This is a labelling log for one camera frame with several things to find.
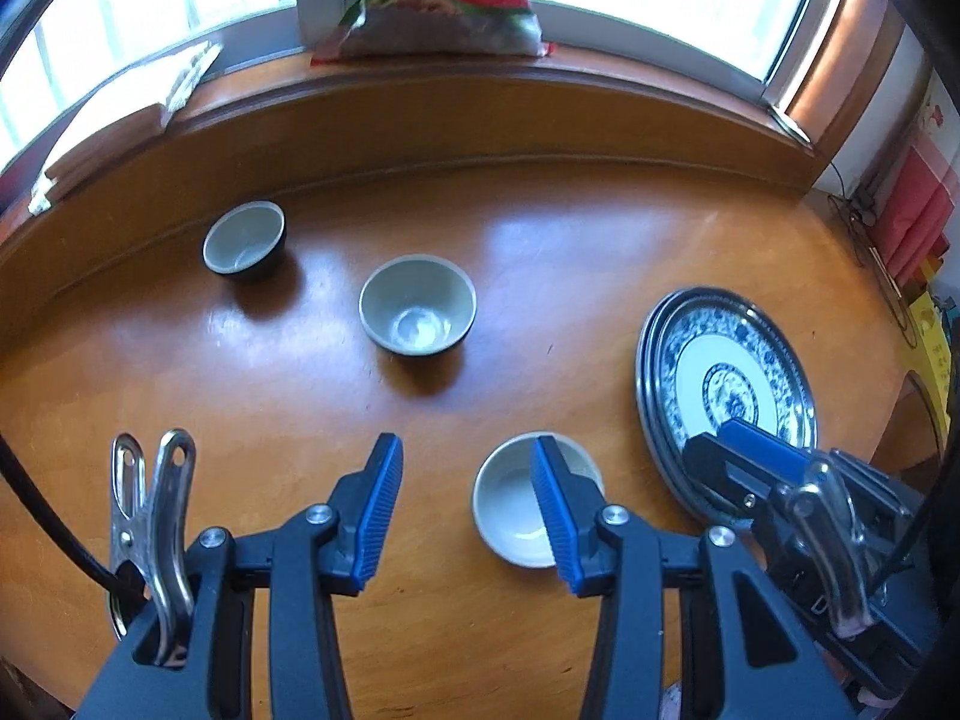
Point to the wooden window sill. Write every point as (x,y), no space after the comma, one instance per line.
(450,90)

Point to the stack of papers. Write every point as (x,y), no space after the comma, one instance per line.
(127,127)

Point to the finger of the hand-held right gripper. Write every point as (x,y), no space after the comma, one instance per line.
(724,480)
(772,454)

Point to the red and green snack bag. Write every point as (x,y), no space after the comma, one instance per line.
(435,0)

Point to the red cloth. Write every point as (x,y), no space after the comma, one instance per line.
(919,210)

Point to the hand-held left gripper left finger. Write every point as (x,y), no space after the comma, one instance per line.
(375,517)

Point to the metal spring clip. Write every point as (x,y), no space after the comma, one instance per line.
(840,540)
(169,555)

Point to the small dark ceramic bowl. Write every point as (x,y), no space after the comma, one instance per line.
(244,240)

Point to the white ceramic bowl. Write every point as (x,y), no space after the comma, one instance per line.
(510,502)

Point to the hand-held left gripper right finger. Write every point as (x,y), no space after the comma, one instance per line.
(559,525)

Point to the medium dark ceramic bowl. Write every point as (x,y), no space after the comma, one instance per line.
(416,307)

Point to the white window frame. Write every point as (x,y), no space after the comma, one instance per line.
(660,45)

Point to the yellow box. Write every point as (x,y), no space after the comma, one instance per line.
(934,345)

